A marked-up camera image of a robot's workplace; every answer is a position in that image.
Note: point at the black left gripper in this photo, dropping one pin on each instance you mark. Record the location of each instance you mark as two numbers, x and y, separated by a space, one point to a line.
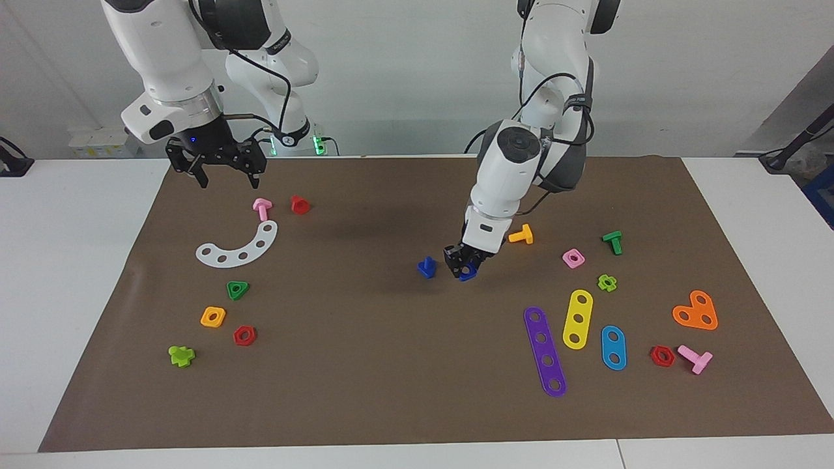
474 253

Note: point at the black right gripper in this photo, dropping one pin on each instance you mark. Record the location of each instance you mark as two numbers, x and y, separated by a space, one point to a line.
218 153

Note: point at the blue square plastic nut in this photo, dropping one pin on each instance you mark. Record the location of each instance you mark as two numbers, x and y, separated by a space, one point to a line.
469 277

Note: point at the blue plastic bolt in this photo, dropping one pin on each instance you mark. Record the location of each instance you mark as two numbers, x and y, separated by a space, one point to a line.
427 268

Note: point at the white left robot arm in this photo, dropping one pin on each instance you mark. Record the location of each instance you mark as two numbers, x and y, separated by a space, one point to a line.
515 176

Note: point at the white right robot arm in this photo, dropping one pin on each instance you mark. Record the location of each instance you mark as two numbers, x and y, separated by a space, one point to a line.
163 58

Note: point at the pink plastic bolt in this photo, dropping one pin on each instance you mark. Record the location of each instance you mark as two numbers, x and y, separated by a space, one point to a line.
262 207
697 360

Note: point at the orange plastic bolt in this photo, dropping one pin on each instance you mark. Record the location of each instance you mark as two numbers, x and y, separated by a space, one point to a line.
523 236

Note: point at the red plastic bolt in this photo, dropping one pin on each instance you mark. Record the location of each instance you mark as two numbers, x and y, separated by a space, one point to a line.
300 205

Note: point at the white curved holed plate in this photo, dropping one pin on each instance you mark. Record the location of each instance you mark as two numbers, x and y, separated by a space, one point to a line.
252 250

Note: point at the pink square plastic nut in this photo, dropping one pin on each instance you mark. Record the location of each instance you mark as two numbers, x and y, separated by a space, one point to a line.
579 254

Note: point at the green triangular plastic nut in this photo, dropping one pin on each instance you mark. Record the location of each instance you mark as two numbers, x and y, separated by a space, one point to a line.
244 285

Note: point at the purple four-hole strip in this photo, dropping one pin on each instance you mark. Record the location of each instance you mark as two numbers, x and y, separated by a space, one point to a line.
544 350

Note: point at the yellow three-hole plate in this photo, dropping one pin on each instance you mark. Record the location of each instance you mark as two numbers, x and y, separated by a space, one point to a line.
578 310

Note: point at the white power strip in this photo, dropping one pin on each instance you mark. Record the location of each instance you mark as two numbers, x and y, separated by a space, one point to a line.
98 143

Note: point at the orange square plastic nut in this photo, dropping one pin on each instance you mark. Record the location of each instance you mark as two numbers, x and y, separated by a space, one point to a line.
222 311

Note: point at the brown paper table mat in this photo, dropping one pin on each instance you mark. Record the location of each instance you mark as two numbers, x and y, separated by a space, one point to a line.
365 365

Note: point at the light green cross nut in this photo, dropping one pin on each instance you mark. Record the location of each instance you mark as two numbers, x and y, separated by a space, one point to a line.
613 281

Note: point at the dark green plastic bolt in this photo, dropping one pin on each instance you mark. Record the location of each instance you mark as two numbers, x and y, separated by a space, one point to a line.
614 240

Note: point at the red hexagonal plastic nut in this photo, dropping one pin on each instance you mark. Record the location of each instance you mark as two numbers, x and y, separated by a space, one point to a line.
237 339
654 360

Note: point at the blue two-hole oval plate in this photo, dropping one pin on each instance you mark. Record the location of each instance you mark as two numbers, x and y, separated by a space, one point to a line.
613 348

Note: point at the light green plastic bolt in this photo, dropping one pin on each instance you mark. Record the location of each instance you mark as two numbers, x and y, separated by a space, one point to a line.
181 356

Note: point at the black clamp base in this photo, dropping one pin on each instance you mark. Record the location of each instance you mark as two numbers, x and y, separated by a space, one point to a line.
13 166

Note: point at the orange heart-shaped holed plate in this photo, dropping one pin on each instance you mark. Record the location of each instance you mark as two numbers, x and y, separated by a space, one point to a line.
696 311

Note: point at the black stand leg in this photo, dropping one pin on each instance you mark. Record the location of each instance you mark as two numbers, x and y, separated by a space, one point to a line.
782 156

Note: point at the blue crate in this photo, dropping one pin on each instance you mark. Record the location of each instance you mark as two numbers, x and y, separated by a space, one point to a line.
822 195

